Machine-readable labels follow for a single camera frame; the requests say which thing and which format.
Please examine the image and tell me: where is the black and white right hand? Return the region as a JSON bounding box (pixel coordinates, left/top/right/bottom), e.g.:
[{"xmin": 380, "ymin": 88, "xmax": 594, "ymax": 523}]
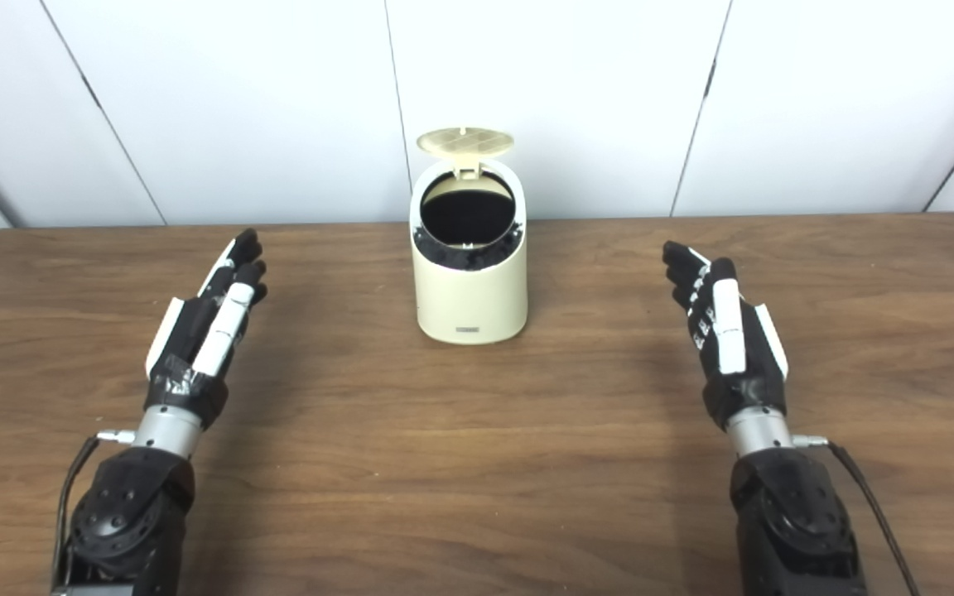
[{"xmin": 662, "ymin": 240, "xmax": 790, "ymax": 431}]

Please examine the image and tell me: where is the black and white left hand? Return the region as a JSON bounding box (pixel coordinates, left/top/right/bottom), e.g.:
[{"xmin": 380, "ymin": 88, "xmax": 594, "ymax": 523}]
[{"xmin": 144, "ymin": 229, "xmax": 268, "ymax": 431}]

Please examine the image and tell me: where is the cream round bin lid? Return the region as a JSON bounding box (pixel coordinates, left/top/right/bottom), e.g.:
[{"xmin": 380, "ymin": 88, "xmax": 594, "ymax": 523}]
[{"xmin": 416, "ymin": 127, "xmax": 517, "ymax": 177}]

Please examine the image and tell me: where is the cream-colored bin body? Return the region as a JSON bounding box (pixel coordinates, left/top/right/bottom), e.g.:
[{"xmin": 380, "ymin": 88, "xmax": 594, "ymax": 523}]
[{"xmin": 409, "ymin": 160, "xmax": 529, "ymax": 346}]

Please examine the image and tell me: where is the black bin liner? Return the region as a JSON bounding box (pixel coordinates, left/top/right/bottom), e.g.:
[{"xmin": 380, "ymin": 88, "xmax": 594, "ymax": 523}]
[{"xmin": 413, "ymin": 174, "xmax": 525, "ymax": 272}]

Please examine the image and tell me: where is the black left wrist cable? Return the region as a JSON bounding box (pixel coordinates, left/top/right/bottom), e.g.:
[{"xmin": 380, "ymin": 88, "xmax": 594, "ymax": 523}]
[{"xmin": 51, "ymin": 429, "xmax": 137, "ymax": 584}]

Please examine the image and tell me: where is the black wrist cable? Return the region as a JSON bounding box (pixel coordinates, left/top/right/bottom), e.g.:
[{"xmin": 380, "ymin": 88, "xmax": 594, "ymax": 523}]
[
  {"xmin": 51, "ymin": 429, "xmax": 137, "ymax": 584},
  {"xmin": 792, "ymin": 435, "xmax": 921, "ymax": 596}
]

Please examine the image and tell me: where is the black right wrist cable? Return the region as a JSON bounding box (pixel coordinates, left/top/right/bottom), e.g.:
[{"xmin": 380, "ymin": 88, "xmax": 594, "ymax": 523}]
[{"xmin": 792, "ymin": 435, "xmax": 921, "ymax": 596}]

